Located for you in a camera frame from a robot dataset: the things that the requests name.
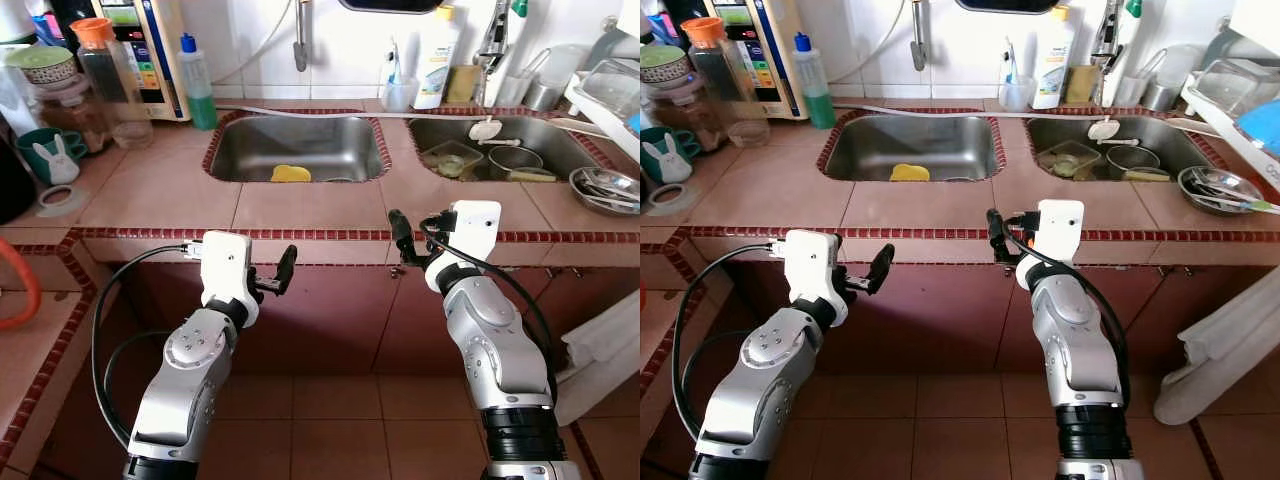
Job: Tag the white hanging towel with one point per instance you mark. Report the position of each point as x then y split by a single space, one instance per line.
1220 350
600 350

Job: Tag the pink kitchen cabinet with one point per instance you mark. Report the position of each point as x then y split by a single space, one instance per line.
340 310
950 310

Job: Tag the white plastic scoop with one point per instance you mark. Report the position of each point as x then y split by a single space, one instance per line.
487 128
1103 128

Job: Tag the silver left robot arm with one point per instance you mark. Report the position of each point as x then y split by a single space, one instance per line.
770 390
190 380

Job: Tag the clear lidded storage box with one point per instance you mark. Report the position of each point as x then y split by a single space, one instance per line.
610 88
1235 88

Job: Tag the chrome sink faucet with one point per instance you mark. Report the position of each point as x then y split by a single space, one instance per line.
1110 45
495 45

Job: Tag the patterned bowl green lid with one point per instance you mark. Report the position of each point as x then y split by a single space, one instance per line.
42 65
662 65

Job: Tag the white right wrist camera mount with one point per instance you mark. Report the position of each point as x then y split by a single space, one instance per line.
475 230
1060 228

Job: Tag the metal wall tap spout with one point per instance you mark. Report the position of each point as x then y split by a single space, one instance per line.
300 40
917 40

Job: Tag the dark blue hanging tray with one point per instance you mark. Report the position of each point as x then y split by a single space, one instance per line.
390 4
1005 4

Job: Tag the clear plastic food container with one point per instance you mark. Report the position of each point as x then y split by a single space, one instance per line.
450 160
1068 160

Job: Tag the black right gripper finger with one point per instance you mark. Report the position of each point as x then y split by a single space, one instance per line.
997 232
402 232

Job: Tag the yellow plastic bowl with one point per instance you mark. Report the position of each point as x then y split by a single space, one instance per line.
290 174
908 174

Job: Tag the beige water ioniser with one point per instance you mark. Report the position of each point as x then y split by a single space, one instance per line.
140 50
760 50

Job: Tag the yellow rectangular container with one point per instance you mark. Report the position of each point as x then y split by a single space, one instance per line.
532 175
1145 175

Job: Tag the stainless steel sink basin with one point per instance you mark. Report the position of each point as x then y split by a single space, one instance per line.
1190 150
910 145
570 150
295 145

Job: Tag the steel cup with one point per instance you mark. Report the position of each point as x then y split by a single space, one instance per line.
545 95
1125 90
1160 95
512 90

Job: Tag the clear plastic cup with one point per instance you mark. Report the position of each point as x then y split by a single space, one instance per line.
1015 97
398 97

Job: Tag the glass pitcher orange lid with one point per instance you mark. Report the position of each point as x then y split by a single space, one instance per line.
110 85
725 85

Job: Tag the yellow sponge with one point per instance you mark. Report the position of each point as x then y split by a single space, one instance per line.
463 85
1080 85

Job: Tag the teal rabbit mug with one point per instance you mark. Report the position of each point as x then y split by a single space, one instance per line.
668 158
55 158

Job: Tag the small steel pot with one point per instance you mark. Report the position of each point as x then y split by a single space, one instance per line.
1130 160
515 160

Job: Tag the black kitchen appliance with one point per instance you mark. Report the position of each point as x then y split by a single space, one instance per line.
12 185

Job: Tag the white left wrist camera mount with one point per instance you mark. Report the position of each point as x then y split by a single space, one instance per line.
812 268
225 265

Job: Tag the white blue tube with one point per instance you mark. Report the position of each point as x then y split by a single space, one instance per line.
1010 65
393 65

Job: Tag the clear tape roll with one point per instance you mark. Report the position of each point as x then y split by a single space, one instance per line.
665 187
60 189

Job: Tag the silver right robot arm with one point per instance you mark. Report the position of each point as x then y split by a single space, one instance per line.
495 340
1085 350

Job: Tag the green liquid bottle blue cap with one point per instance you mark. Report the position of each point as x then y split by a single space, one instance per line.
812 85
197 85

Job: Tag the glass jar pink lid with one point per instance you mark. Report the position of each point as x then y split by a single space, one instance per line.
690 115
65 115

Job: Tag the round steel dish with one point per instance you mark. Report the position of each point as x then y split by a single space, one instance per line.
605 190
1215 190

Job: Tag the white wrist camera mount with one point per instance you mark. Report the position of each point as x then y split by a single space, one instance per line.
812 268
1060 228
475 230
225 265

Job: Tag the white dish rack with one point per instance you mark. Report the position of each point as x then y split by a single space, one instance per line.
590 110
1205 110

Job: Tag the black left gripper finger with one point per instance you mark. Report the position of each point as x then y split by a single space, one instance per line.
287 268
881 268

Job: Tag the white jug green base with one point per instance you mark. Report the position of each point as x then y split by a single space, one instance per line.
15 15

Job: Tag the clear white storage box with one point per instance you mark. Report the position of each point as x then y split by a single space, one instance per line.
12 90

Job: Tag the white detergent bottle orange cap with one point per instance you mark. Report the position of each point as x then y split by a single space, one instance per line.
435 60
1053 60

